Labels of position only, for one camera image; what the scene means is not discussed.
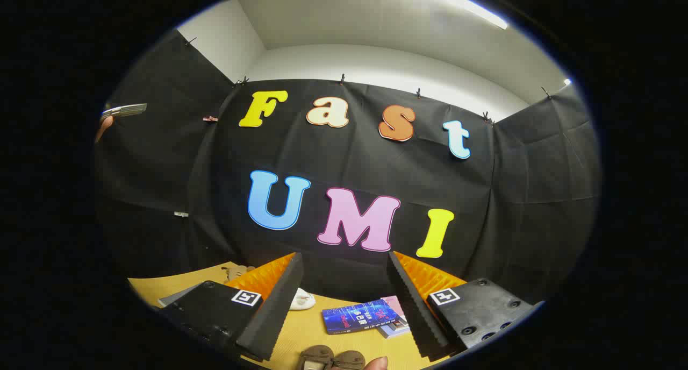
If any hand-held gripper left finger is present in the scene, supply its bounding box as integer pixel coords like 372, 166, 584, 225
160, 252, 305, 361

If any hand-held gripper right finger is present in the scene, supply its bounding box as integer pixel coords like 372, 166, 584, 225
387, 251, 544, 360

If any brown fuzzy shoe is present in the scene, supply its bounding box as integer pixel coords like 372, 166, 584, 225
331, 350, 366, 370
297, 345, 335, 370

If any grey fabric storage box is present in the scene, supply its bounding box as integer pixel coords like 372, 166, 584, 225
157, 283, 202, 308

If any pink book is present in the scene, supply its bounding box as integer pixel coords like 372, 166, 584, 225
381, 296, 406, 319

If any light blue book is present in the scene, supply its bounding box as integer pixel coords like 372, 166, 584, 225
376, 322, 412, 338

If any white plush toy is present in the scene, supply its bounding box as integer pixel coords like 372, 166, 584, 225
290, 288, 317, 310

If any brown plush toy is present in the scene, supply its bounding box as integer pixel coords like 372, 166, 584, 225
221, 265, 256, 283

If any black backdrop cloth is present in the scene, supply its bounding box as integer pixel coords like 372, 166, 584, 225
94, 29, 601, 306

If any row of dark cloth clips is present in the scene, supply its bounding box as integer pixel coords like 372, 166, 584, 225
185, 37, 551, 124

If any grey ribbed object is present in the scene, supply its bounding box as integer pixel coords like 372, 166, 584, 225
100, 103, 148, 119

